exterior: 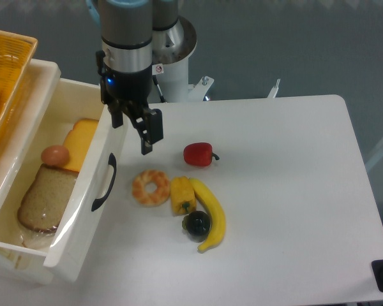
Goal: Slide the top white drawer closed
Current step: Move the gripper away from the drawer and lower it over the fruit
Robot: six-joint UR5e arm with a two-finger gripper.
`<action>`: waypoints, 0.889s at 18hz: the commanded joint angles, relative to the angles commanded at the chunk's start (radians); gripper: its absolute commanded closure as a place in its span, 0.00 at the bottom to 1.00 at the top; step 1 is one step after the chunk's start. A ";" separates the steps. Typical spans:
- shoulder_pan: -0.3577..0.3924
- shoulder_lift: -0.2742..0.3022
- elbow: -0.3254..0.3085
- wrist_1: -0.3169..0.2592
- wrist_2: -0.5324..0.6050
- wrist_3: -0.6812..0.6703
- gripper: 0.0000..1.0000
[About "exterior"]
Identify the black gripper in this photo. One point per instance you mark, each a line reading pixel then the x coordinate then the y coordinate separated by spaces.
pixel 125 93

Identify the white drawer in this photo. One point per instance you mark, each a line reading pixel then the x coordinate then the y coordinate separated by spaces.
pixel 64 251

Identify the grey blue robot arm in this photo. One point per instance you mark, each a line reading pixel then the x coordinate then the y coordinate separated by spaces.
pixel 145 45

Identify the white drawer cabinet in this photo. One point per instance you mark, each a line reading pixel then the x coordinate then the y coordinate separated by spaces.
pixel 31 101

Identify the orange toast slice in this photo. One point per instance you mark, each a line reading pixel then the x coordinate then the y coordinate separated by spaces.
pixel 78 141

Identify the glazed donut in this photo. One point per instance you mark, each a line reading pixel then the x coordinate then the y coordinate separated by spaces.
pixel 151 188

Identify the red bell pepper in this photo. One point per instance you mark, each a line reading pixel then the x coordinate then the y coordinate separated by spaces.
pixel 199 154

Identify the brown egg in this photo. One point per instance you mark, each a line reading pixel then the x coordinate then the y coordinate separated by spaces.
pixel 55 155

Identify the yellow corn cob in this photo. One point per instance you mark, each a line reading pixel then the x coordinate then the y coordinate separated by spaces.
pixel 182 196

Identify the brown bread slice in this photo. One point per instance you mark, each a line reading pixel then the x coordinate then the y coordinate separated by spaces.
pixel 44 203

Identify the yellow wicker basket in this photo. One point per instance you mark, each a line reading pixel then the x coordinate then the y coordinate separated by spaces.
pixel 16 51

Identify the yellow banana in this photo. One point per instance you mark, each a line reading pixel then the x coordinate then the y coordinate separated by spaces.
pixel 216 213

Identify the black top drawer handle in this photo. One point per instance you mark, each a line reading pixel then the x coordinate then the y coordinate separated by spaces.
pixel 108 183

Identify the white bracket behind table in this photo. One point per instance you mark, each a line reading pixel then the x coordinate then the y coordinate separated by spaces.
pixel 274 90

